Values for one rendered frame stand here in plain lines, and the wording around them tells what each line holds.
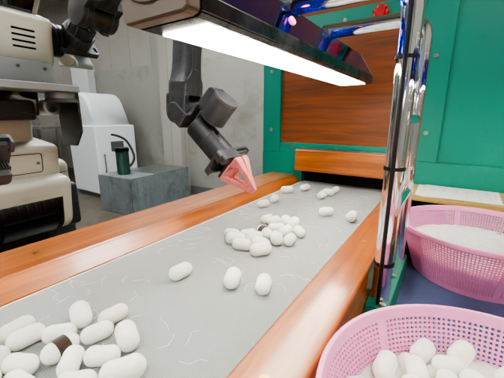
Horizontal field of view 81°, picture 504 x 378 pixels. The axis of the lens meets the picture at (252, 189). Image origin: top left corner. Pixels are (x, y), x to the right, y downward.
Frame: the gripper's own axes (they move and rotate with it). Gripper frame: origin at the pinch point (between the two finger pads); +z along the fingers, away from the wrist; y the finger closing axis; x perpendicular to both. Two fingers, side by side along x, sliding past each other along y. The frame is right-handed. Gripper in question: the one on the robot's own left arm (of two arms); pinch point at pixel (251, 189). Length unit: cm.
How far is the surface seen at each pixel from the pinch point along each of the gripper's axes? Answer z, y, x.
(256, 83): -136, 221, 58
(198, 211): -4.4, -5.4, 11.2
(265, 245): 11.6, -12.3, -2.9
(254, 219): 4.5, 1.9, 6.1
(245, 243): 9.2, -12.9, -0.4
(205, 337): 16.0, -31.6, -4.5
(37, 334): 5.1, -41.7, 3.2
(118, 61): -322, 210, 169
